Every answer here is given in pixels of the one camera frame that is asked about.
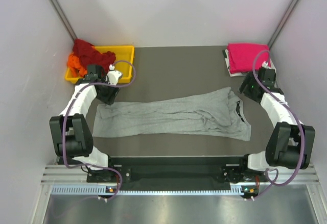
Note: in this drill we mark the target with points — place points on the dark red t shirt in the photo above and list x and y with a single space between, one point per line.
88 55

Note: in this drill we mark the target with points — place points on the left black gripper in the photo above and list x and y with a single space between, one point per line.
109 98

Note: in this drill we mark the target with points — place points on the orange t shirt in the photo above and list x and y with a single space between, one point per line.
74 64

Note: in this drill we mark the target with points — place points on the folded white t shirt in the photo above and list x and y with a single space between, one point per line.
238 74

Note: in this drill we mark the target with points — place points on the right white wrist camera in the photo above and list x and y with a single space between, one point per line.
266 65

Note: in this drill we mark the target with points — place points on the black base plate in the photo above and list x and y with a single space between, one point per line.
184 173

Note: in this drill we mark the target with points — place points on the yellow plastic bin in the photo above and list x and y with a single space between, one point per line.
124 52

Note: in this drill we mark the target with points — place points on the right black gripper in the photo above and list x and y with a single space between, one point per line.
250 79

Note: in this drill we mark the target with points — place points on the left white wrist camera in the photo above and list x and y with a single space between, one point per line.
113 75

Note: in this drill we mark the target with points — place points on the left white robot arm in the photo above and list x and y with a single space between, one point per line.
71 135

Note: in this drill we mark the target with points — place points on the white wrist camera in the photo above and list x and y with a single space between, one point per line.
266 65
113 75

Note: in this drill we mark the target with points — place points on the grey t shirt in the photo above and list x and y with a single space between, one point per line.
218 113

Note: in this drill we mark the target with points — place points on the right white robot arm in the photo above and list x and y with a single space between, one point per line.
283 148

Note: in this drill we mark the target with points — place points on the slotted cable duct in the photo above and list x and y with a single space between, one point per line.
104 190

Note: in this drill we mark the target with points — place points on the folded pink t shirt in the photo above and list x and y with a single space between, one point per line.
242 55

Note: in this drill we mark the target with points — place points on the aluminium frame rail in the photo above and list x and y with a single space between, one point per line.
60 174

